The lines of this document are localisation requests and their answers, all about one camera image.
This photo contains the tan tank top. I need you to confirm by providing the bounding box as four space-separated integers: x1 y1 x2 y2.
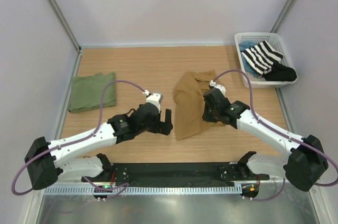
173 70 225 141

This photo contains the green tank top blue trim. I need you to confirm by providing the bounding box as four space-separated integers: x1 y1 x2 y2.
68 72 115 113

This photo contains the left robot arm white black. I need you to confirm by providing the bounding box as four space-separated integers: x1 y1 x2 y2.
24 102 173 190

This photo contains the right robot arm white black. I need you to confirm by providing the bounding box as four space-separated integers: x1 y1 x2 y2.
202 87 328 192

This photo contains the black white striped tank top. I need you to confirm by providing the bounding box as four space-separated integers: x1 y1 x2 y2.
239 40 284 78

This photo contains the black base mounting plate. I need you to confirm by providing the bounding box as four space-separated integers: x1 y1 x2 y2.
89 162 270 188

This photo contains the white plastic laundry basket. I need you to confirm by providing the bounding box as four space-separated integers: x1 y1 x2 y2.
234 32 297 88

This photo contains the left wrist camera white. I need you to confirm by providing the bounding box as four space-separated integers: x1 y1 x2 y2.
143 90 164 112

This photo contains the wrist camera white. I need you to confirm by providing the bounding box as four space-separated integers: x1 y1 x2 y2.
209 80 226 96
143 90 164 112

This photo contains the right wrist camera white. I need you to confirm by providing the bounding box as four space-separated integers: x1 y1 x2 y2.
209 80 226 96

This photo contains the white slotted cable duct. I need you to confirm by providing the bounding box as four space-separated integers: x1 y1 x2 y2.
44 184 242 195

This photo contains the left aluminium corner post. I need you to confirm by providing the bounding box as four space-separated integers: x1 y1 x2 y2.
31 0 82 52

